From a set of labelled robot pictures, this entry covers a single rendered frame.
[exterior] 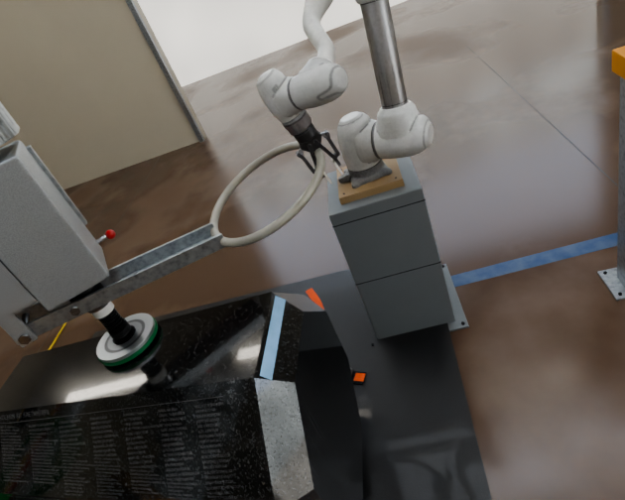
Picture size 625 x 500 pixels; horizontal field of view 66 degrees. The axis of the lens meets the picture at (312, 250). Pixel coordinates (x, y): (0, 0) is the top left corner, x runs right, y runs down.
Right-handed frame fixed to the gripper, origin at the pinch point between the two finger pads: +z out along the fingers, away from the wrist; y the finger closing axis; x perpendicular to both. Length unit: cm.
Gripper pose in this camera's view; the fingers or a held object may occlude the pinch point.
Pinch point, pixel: (331, 172)
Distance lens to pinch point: 173.0
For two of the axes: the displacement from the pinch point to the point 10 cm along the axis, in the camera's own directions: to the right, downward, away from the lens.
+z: 5.3, 6.2, 5.8
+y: -8.1, 5.7, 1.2
